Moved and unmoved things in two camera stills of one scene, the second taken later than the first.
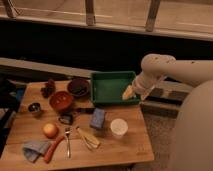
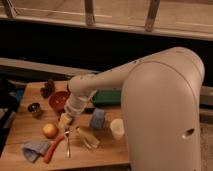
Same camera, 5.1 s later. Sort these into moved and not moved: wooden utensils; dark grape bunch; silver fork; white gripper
Moved: white gripper
Not moved: dark grape bunch; wooden utensils; silver fork
